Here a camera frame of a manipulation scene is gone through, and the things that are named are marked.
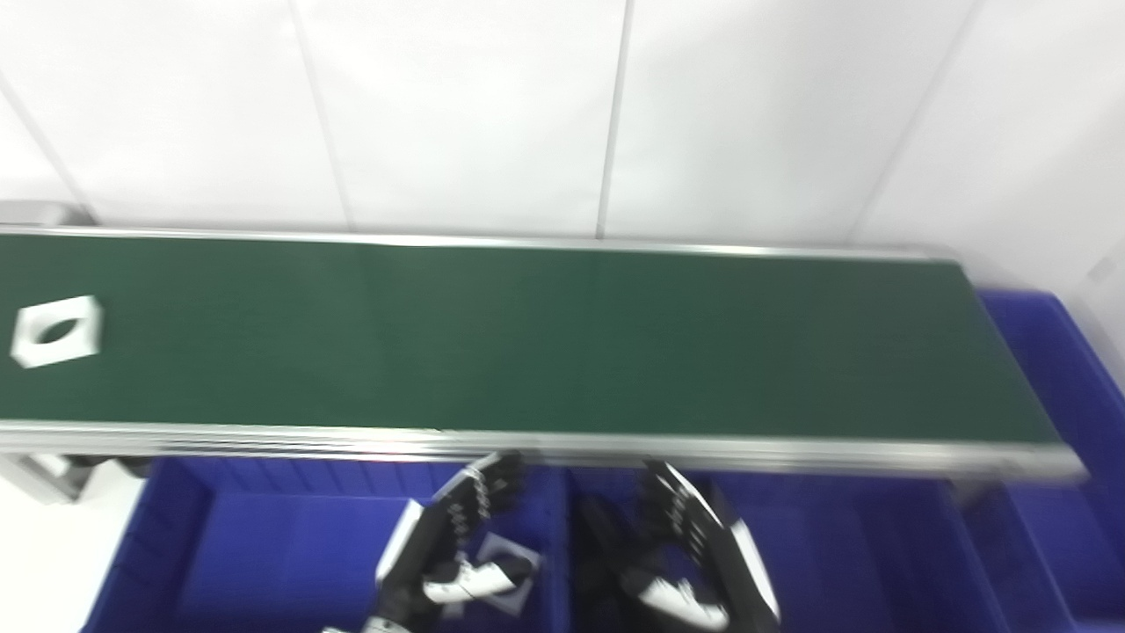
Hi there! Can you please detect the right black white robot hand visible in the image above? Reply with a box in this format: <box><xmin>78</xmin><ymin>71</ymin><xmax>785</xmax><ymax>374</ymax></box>
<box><xmin>619</xmin><ymin>459</ymin><xmax>782</xmax><ymax>633</ymax></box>

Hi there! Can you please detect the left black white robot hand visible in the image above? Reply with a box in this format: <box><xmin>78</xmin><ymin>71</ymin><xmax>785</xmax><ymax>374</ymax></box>
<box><xmin>374</xmin><ymin>450</ymin><xmax>535</xmax><ymax>630</ymax></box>

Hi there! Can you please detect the white square part with hole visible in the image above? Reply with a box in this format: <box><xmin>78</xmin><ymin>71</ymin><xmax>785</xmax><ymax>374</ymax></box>
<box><xmin>473</xmin><ymin>531</ymin><xmax>543</xmax><ymax>615</ymax></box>
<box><xmin>10</xmin><ymin>295</ymin><xmax>105</xmax><ymax>370</ymax></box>

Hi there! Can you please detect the blue bin with black parts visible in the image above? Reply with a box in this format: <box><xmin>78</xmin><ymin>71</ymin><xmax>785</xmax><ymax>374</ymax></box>
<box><xmin>562</xmin><ymin>469</ymin><xmax>1012</xmax><ymax>633</ymax></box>

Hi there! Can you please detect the black part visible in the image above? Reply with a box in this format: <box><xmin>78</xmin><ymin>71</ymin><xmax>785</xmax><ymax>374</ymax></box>
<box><xmin>571</xmin><ymin>495</ymin><xmax>656</xmax><ymax>633</ymax></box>

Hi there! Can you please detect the blue bin with white parts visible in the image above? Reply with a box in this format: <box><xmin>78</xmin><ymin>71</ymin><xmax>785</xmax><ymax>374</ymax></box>
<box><xmin>83</xmin><ymin>457</ymin><xmax>570</xmax><ymax>633</ymax></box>

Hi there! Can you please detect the large empty blue bin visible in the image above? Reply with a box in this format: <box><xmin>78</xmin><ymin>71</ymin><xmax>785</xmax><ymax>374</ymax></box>
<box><xmin>954</xmin><ymin>290</ymin><xmax>1125</xmax><ymax>633</ymax></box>

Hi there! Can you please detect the aluminium conveyor leg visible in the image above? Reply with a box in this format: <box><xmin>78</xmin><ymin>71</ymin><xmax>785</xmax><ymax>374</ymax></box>
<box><xmin>0</xmin><ymin>452</ymin><xmax>93</xmax><ymax>505</ymax></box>

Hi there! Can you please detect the green conveyor belt aluminium frame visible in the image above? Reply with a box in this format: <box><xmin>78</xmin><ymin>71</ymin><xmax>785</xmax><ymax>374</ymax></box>
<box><xmin>0</xmin><ymin>226</ymin><xmax>1091</xmax><ymax>486</ymax></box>

